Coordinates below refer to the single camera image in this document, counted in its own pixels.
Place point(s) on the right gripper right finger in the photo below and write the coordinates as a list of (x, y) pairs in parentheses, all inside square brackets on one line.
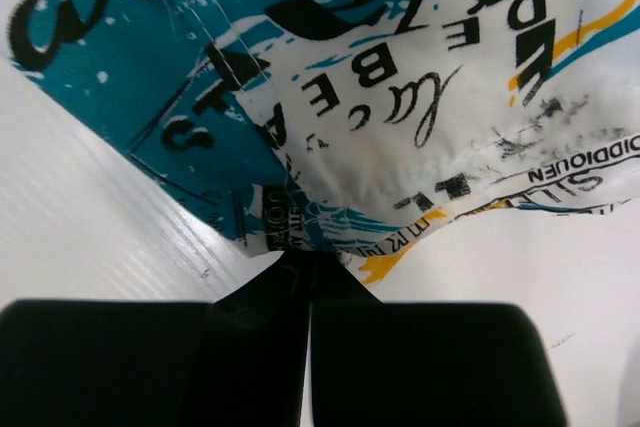
[(435, 363)]

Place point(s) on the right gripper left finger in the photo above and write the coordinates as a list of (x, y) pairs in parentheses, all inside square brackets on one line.
[(239, 361)]

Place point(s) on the patterned white teal yellow shorts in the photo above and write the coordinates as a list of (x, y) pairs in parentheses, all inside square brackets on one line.
[(355, 127)]

